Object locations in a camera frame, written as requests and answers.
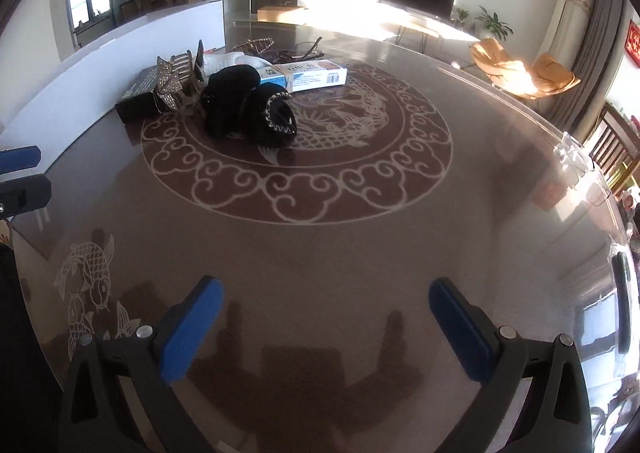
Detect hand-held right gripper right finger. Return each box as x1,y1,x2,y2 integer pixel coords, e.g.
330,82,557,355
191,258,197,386
429,277,593,453

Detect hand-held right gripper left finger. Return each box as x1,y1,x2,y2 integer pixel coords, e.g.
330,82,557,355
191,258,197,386
59,275,223,453

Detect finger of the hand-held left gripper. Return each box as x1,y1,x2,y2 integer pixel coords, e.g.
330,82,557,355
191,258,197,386
0,145,42,174
0,175,52,220

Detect dark rectangular box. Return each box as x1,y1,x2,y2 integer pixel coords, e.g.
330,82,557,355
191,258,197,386
115,65,201,124

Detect rhinestone butterfly hair clip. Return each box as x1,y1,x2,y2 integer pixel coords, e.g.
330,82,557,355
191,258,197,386
151,57,183,112

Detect brown claw hair clip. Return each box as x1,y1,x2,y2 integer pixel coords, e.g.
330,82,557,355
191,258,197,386
170,39,207,106

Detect black cloth with beaded trim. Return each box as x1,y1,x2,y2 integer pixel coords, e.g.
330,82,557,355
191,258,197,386
200,64,261,138

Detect black bead-trimmed hair accessory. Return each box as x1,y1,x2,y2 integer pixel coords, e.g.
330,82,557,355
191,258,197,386
239,85,299,148

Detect blue and white carton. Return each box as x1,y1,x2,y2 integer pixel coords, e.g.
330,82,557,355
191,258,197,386
260,59,348,94

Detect patterned brown glass desktop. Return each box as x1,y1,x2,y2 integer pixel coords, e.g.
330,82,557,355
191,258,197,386
0,20,640,453

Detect white partition board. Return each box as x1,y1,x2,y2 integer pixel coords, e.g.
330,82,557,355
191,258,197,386
0,0,226,168

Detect clear plastic edge guard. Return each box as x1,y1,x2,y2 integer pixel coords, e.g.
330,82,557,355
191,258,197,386
555,133,597,174

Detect dark wooden chair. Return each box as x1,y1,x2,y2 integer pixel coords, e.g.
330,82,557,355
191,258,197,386
587,103,640,194

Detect woven brown hair clip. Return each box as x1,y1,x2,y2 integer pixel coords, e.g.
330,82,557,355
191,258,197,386
231,38,276,56

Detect orange lounge chair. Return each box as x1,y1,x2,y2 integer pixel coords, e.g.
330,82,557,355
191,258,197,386
470,39,535,94
529,53,582,100

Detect cardboard box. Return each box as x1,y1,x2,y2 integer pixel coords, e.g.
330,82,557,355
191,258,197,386
256,4,308,24

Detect dark-framed eyeglasses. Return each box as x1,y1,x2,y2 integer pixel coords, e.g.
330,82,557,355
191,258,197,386
270,37,326,64

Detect tall green potted plant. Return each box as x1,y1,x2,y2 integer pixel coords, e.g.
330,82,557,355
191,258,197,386
472,5,515,41

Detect grey curtain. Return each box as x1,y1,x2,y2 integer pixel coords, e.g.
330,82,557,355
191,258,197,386
552,0,631,134

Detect white television console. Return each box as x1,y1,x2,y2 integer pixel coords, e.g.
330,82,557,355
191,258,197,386
302,0,480,54

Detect red wall hanging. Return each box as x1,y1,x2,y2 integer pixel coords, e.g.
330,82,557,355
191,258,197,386
627,19,640,68

